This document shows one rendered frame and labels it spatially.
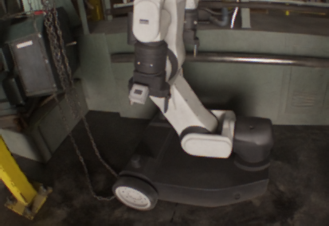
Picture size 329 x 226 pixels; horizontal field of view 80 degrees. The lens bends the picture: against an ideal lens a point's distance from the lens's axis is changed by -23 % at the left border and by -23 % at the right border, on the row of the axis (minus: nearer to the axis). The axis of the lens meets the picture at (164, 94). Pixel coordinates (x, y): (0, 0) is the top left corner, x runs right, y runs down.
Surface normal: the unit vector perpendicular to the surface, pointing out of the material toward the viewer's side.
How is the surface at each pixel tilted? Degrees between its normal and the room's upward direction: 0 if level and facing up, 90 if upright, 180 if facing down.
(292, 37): 90
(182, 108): 90
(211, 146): 90
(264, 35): 90
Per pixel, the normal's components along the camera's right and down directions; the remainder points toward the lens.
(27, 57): 0.07, 0.49
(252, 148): -0.30, 0.50
